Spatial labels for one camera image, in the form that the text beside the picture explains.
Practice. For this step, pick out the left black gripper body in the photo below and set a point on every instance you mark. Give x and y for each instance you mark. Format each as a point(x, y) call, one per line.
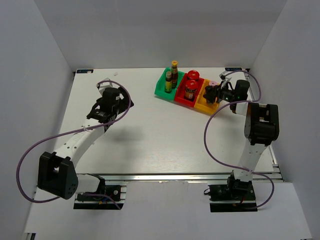
point(123, 104)

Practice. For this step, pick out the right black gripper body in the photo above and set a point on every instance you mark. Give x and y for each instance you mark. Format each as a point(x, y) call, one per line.
point(225, 94)

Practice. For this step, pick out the pink cap spice bottle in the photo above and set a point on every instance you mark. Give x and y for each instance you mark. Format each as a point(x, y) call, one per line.
point(213, 83)

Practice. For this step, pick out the black cap spice jar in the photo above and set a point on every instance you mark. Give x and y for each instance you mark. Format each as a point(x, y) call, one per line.
point(209, 94)

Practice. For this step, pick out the red lid jar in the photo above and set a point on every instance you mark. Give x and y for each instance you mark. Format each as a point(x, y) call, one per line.
point(193, 75)
point(191, 87)

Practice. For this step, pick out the yellow cap sauce bottle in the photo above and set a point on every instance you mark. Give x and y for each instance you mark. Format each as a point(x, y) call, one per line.
point(174, 73)

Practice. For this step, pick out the small brown cap bottle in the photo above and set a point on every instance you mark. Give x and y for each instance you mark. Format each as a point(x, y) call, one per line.
point(168, 82)

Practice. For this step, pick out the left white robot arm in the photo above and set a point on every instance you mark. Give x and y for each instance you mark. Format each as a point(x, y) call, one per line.
point(57, 170)

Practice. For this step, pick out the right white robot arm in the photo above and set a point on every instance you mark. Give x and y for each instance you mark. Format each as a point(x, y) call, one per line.
point(261, 128)

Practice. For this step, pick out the right table logo sticker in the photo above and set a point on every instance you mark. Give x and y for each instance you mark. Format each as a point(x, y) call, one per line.
point(233, 69)

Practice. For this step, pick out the table logo sticker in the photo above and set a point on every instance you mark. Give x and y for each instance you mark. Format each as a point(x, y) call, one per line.
point(233, 69)
point(84, 71)

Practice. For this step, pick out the yellow plastic bin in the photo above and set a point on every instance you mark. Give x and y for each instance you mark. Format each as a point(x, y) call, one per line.
point(201, 104)

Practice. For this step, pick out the red plastic bin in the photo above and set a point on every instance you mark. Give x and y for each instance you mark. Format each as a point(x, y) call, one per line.
point(180, 92)

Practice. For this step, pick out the left table logo sticker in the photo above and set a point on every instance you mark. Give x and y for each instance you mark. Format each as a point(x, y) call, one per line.
point(84, 71)

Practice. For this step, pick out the green plastic bin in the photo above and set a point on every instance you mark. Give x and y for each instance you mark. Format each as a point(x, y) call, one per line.
point(160, 86)

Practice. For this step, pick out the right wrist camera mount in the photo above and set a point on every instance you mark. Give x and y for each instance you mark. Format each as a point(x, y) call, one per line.
point(224, 79)

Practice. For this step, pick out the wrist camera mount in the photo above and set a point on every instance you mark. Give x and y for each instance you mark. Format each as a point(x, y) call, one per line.
point(102, 85)
point(224, 79)

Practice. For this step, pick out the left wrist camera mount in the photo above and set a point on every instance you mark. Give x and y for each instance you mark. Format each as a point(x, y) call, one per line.
point(102, 85)

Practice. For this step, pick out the aluminium table front rail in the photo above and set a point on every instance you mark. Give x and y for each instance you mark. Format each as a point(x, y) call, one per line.
point(167, 177)

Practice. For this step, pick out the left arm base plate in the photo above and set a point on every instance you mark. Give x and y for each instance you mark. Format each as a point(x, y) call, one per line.
point(111, 197)

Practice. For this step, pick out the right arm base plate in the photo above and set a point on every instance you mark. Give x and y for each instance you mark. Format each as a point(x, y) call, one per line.
point(221, 200)

